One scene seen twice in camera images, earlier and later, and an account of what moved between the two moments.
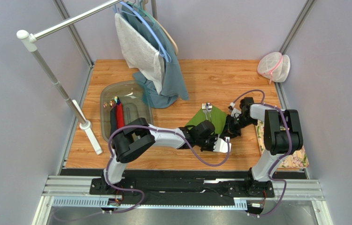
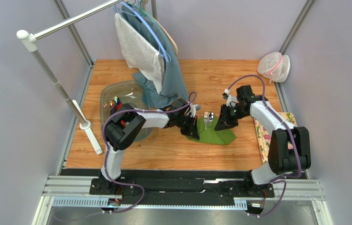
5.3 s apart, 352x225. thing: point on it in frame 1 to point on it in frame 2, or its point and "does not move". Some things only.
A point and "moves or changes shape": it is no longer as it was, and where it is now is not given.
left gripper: (211, 148) to (192, 131)
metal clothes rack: (30, 39) does not move
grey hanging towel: (141, 55) does not move
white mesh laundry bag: (275, 66) does not move
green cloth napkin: (218, 119) moves or changes shape
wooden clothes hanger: (145, 4) does not move
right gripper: (232, 127) to (227, 113)
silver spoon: (210, 108) moves or changes shape
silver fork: (203, 107) moves or changes shape
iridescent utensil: (112, 102) does not move
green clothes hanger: (143, 12) does not move
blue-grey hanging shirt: (173, 83) does not move
